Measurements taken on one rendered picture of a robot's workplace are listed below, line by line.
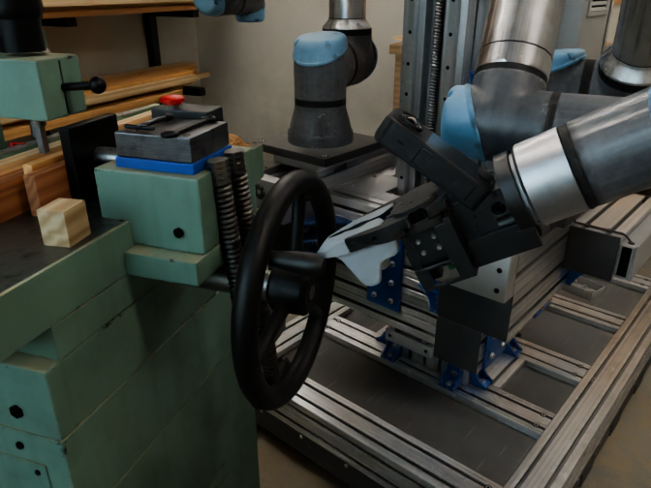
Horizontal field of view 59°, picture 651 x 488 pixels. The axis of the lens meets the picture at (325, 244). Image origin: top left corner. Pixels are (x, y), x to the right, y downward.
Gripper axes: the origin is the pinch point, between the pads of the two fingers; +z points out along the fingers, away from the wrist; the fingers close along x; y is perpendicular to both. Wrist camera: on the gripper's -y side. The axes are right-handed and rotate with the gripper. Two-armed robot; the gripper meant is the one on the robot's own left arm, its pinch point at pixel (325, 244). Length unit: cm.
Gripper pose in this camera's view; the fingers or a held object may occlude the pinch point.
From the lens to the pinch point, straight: 58.9
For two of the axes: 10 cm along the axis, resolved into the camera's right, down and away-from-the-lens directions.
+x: 3.2, -4.0, 8.6
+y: 4.8, 8.5, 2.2
